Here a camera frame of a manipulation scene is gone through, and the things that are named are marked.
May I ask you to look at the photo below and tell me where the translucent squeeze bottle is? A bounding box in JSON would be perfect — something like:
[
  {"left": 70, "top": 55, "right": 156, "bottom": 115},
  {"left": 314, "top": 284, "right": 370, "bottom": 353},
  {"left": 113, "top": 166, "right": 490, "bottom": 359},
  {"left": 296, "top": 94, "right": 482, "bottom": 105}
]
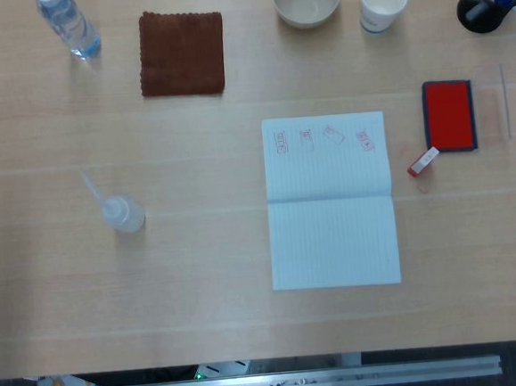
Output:
[{"left": 79, "top": 165, "right": 148, "bottom": 238}]

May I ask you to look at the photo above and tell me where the transparent ink pad lid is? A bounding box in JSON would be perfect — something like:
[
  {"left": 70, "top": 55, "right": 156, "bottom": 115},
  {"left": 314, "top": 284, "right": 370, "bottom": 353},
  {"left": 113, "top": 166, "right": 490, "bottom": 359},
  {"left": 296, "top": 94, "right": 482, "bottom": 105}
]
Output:
[{"left": 471, "top": 63, "right": 513, "bottom": 144}]

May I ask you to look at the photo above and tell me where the aluminium rail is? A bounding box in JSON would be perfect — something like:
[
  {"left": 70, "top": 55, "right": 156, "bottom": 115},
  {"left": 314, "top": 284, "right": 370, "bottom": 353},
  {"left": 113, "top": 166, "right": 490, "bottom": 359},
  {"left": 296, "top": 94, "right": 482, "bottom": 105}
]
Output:
[{"left": 106, "top": 355, "right": 504, "bottom": 386}]

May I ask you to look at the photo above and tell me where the beige bowl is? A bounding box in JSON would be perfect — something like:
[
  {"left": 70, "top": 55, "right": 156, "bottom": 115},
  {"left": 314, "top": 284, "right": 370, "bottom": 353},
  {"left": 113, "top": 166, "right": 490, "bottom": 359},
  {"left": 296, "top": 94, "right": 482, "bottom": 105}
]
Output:
[{"left": 272, "top": 0, "right": 344, "bottom": 32}]

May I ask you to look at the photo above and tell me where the brown folded cloth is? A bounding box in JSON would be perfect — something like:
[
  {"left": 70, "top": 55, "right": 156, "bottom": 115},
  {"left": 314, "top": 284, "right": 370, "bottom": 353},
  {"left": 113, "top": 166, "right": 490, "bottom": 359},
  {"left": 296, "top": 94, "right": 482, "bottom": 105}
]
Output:
[{"left": 135, "top": 5, "right": 229, "bottom": 100}]

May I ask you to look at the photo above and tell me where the red ink pad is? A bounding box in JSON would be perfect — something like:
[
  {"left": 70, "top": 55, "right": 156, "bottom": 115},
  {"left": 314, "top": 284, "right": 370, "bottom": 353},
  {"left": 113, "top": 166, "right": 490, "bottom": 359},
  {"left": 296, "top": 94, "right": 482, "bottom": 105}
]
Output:
[{"left": 420, "top": 77, "right": 480, "bottom": 158}]

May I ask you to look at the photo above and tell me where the white paper cup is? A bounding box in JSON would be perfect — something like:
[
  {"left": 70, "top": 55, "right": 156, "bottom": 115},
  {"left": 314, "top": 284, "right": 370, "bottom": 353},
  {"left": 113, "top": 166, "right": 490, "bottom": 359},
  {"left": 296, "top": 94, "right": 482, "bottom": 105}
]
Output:
[{"left": 357, "top": 0, "right": 413, "bottom": 37}]

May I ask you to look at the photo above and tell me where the open white lined notebook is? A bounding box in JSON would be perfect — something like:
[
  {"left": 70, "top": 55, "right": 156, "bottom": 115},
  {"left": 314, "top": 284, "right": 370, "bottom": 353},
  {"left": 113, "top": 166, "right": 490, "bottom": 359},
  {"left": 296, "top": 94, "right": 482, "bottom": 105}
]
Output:
[{"left": 258, "top": 110, "right": 404, "bottom": 295}]

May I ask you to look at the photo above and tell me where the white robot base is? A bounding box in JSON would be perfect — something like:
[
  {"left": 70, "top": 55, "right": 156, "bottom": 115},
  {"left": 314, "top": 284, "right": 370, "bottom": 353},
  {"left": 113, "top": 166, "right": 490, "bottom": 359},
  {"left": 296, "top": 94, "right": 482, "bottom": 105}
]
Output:
[{"left": 192, "top": 359, "right": 251, "bottom": 382}]

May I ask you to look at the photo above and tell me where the clear plastic water bottle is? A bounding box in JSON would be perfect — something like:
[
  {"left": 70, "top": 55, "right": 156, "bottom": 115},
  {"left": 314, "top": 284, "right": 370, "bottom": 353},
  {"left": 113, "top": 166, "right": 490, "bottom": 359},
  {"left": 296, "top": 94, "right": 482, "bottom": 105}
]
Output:
[{"left": 36, "top": 0, "right": 103, "bottom": 64}]

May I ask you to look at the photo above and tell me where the small red-white stamp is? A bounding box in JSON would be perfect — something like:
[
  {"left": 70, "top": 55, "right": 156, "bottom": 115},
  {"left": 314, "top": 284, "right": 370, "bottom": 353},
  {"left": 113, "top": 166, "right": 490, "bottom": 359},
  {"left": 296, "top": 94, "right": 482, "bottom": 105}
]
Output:
[{"left": 405, "top": 145, "right": 443, "bottom": 178}]

